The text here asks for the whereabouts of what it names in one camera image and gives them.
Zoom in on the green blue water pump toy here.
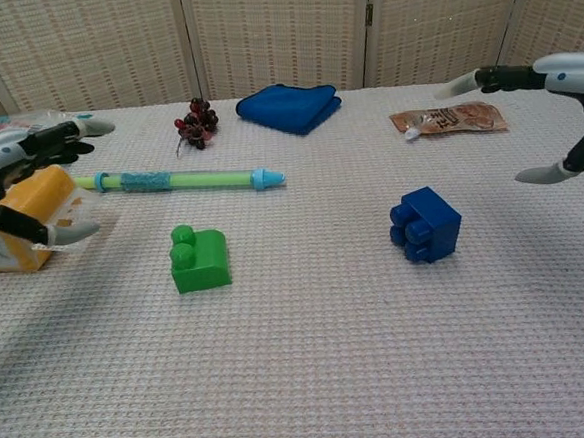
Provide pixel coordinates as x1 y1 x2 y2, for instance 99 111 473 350
72 158 288 204

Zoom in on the orange cat tissue pack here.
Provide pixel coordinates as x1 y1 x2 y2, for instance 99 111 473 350
0 160 106 274

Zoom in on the green toy block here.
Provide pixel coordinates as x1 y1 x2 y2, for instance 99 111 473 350
166 221 234 296

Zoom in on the folded blue towel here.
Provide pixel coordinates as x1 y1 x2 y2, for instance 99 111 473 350
235 78 345 141

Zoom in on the teal white snack pack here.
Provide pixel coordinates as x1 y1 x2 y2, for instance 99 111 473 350
0 109 67 141

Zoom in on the blue toy block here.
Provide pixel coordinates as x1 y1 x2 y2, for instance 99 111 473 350
385 183 465 267

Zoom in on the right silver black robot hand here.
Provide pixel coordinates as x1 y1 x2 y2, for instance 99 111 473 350
430 51 584 192

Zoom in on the beige woven folding screen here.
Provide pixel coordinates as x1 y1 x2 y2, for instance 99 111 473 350
0 0 584 118

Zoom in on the brown snack pouch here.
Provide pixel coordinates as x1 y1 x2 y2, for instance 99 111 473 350
388 99 510 144

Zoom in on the dark red grape bunch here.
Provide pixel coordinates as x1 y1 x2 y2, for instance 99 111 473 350
170 95 222 158

